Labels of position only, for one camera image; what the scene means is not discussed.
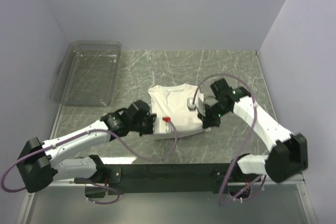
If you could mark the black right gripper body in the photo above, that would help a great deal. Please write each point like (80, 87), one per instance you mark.
(213, 114)

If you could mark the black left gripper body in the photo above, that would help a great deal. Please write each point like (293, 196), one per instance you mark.
(145, 127)

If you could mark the white t-shirt red print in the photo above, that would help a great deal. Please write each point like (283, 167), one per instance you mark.
(172, 102)

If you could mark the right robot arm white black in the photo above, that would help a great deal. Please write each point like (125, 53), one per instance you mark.
(288, 152)

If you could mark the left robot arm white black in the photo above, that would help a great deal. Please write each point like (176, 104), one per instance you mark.
(42, 162)

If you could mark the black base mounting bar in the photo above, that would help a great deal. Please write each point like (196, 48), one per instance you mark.
(159, 178)

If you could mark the clear plastic bin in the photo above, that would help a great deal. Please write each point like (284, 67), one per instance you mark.
(87, 74)

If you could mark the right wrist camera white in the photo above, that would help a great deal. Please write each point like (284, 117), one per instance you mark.
(197, 103)

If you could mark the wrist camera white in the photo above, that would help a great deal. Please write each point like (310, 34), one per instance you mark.
(162, 125)
(197, 103)

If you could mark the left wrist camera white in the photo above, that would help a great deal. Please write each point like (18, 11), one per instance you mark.
(162, 125)

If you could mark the aluminium frame rail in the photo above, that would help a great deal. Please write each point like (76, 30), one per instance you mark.
(74, 201)

